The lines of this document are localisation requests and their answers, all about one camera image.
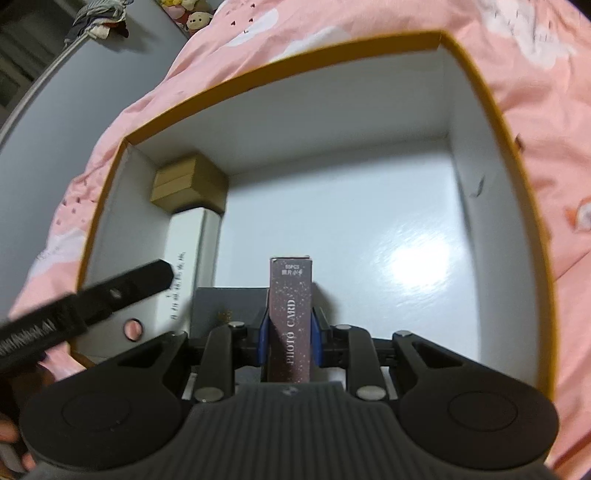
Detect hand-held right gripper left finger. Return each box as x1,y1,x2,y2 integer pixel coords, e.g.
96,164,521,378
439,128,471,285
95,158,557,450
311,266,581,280
117,309,271,402

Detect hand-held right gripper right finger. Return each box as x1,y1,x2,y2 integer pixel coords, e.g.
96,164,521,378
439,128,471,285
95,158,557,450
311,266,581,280
311,307,467,401

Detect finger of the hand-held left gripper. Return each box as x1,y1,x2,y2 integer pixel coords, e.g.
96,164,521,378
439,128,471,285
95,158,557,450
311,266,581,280
69,259,175,324

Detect dark purple card box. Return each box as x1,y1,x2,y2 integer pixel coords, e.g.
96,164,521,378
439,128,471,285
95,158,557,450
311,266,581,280
269,255,315,385

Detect dark grey box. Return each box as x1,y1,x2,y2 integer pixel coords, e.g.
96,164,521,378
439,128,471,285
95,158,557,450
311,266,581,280
190,287,271,341

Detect white box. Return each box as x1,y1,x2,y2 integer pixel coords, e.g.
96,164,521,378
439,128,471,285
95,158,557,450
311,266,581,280
154,207,223,334

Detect small gold box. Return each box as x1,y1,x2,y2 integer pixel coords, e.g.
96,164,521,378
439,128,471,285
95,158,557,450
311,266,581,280
150,154,229,216

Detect yellow cardboard storage box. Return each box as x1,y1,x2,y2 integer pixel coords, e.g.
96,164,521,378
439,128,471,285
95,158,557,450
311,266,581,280
76,30,560,403

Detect person's left hand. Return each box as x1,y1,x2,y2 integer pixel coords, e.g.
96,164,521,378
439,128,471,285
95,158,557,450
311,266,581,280
0,410,37,472

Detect hanging clothes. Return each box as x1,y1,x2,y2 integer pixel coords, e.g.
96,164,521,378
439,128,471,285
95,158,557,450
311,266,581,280
64,0,131,45

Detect pile of plush toys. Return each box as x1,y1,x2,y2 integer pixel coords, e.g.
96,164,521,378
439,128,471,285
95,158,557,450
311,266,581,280
159,0,215,31

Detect pink printed blanket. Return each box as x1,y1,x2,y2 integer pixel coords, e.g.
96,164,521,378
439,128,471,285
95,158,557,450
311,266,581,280
9,0,591,472

